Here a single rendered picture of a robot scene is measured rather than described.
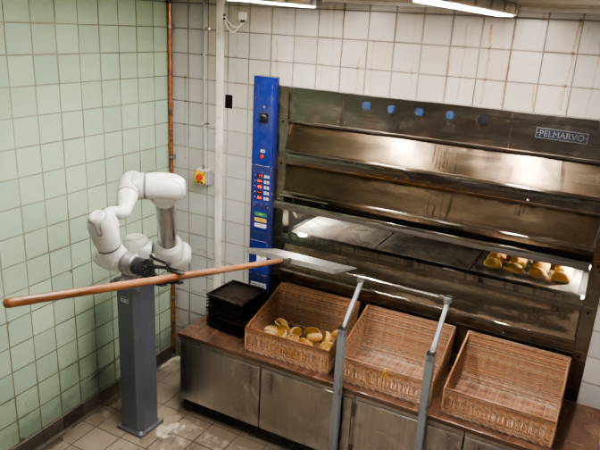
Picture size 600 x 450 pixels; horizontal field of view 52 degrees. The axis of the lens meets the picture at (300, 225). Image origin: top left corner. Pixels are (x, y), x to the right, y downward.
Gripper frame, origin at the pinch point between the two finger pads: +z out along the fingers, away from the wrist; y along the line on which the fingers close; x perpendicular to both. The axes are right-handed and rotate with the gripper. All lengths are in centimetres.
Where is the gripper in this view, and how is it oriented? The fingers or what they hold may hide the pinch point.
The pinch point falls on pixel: (175, 276)
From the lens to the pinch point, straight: 253.3
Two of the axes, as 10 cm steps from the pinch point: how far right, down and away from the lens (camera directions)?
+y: -1.7, 9.8, 1.0
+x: -4.3, 0.2, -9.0
